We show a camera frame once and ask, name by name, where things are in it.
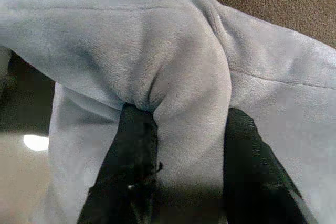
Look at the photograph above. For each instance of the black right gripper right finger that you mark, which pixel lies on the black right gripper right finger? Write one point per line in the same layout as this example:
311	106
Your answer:
252	171

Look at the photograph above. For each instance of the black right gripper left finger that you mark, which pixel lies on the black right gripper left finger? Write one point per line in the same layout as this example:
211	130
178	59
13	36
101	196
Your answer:
128	161

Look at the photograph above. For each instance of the light grey plush pillow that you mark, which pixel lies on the light grey plush pillow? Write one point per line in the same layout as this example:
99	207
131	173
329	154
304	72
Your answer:
168	58

